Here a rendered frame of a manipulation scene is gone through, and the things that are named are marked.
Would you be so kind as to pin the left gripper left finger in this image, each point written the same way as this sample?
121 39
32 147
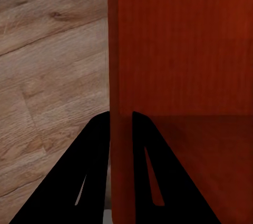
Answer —
74 190

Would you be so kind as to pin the storage box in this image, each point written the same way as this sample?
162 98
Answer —
188 66

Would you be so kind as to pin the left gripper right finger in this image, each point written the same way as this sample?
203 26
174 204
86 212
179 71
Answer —
184 203

